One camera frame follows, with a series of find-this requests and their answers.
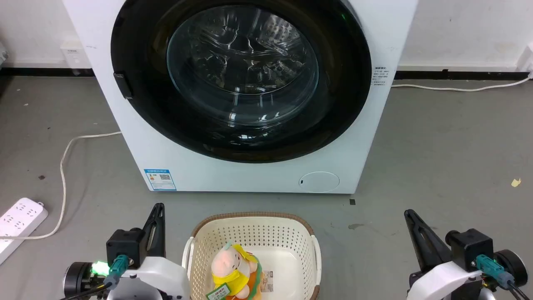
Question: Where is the small text warning sticker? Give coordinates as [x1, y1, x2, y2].
[373, 65, 390, 87]

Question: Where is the cream perforated laundry basket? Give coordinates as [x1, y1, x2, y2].
[182, 212, 322, 300]

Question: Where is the white front-load washing machine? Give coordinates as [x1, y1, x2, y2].
[62, 0, 419, 195]

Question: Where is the pink plush toy yellow outfit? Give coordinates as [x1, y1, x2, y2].
[210, 243, 263, 300]

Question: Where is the teal plug left camera cable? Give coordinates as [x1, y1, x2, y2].
[58, 255, 130, 300]

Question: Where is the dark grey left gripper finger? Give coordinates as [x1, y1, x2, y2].
[142, 203, 161, 259]
[155, 203, 166, 258]

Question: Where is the white power strip cable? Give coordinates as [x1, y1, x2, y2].
[0, 131, 122, 240]

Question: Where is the white wall cable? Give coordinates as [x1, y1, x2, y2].
[391, 76, 533, 93]

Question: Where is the blue energy label sticker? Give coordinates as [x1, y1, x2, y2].
[144, 168, 177, 192]

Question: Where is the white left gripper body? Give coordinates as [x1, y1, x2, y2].
[107, 256, 191, 300]

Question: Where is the white wall socket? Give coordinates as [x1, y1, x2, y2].
[60, 38, 86, 67]

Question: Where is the white power strip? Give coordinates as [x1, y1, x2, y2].
[0, 197, 49, 265]

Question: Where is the round black glass washer door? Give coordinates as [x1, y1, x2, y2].
[110, 0, 372, 164]

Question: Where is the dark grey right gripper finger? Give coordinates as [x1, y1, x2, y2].
[404, 209, 443, 273]
[408, 209, 453, 265]

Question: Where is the paper label in basket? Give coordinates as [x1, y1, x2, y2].
[260, 270, 274, 293]

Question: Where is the round white filter cover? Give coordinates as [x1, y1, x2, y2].
[299, 171, 340, 193]

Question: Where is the teal plug right camera cable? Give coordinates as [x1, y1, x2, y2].
[476, 254, 531, 300]

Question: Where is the teal plug camera cable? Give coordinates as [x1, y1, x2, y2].
[476, 254, 531, 300]
[58, 255, 130, 300]

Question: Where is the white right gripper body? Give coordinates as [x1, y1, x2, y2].
[408, 260, 484, 300]

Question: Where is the green white toy hang tag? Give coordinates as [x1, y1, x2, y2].
[206, 283, 232, 300]

